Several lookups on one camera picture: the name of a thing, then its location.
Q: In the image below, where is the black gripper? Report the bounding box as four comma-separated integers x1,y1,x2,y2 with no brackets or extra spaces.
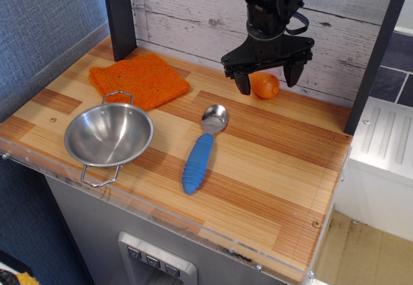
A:
221,34,314,95

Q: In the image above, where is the orange toy carrot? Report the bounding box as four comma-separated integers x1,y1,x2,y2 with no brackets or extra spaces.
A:
249,72,280,99

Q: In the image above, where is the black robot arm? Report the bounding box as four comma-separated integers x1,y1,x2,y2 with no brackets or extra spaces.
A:
221,0,314,95

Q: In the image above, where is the orange knitted cloth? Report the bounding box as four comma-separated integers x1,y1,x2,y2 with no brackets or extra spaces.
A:
89,54,190,111

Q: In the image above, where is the white ridged side unit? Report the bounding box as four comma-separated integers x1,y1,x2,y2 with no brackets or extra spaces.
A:
335,97,412,241

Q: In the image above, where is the small steel pot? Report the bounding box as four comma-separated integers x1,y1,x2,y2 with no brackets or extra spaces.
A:
64,90,154,188

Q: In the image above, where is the silver toy dispenser panel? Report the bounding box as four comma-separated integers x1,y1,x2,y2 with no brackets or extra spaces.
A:
118,231,198,284

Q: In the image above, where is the yellow black object bottom left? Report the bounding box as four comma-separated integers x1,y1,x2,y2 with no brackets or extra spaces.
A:
0,269,40,285

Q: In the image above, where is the blue handled metal spoon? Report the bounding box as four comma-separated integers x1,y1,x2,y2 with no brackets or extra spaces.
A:
181,104,228,195

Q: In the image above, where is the dark right vertical post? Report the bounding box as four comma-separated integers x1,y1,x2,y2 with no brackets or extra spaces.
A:
344,0,405,135

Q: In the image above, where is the dark vertical post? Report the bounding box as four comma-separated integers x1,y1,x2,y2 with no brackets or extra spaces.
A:
344,0,405,135
105,0,137,61

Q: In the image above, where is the dark left vertical post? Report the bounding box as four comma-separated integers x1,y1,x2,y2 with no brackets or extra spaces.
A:
105,0,137,61

